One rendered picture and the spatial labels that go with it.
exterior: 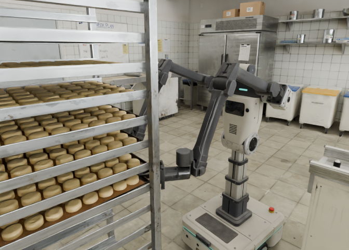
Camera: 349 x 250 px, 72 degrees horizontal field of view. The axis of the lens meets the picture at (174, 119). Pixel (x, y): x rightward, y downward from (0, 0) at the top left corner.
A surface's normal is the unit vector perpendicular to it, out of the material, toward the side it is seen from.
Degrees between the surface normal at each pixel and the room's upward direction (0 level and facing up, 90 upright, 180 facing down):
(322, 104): 92
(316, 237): 90
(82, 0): 90
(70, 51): 90
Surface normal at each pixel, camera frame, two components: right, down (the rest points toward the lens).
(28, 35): 0.65, 0.22
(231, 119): -0.76, 0.18
